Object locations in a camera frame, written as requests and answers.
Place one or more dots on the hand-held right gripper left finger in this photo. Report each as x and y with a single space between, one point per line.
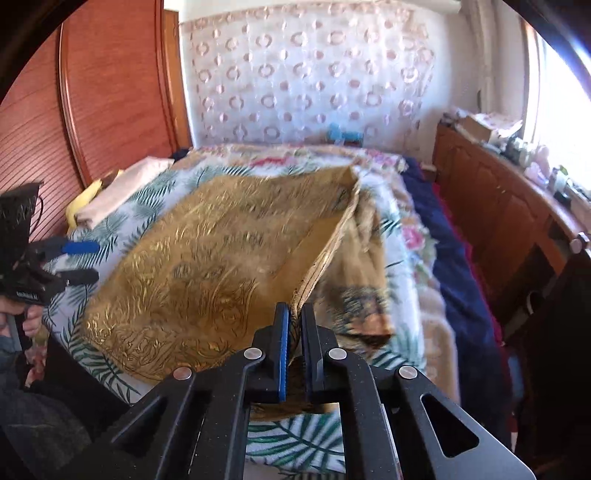
282 355

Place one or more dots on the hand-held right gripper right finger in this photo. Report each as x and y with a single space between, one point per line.
308 344

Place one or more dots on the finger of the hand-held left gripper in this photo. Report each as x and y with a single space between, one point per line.
78 248
78 277

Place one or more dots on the golden sunflower print shirt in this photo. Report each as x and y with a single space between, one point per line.
194 277

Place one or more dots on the person's left forearm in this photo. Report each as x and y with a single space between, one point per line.
10 353

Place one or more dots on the person's left hand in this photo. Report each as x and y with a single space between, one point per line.
31 323

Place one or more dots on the yellow cloth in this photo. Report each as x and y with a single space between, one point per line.
83 203

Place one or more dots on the palm leaf print sheet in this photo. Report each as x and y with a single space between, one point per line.
138 203

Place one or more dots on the white cloth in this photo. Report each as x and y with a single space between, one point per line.
129 184

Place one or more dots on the wooden wardrobe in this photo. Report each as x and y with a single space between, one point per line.
106 92

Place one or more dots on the navy blanket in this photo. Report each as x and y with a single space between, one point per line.
457 277

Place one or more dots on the blue box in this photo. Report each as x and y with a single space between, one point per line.
344 134

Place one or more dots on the wooden cabinet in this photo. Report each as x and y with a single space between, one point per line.
498 198

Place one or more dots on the black chair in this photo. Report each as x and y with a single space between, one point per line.
554 360

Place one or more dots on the circle pattern sheer curtain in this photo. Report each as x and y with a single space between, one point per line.
300 83

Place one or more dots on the cardboard box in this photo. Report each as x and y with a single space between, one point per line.
475 129

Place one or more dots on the window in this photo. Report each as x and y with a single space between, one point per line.
563 101

